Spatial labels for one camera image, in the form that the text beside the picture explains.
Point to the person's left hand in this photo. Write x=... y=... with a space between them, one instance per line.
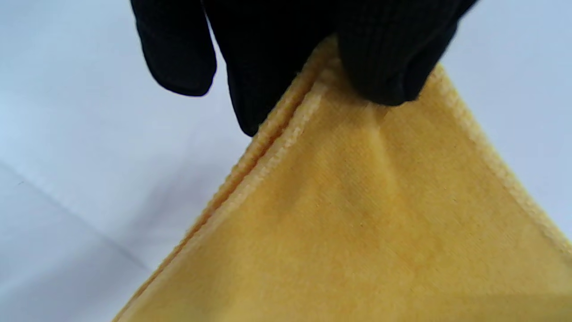
x=277 y=40

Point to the orange-yellow towel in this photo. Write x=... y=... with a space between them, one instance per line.
x=357 y=214

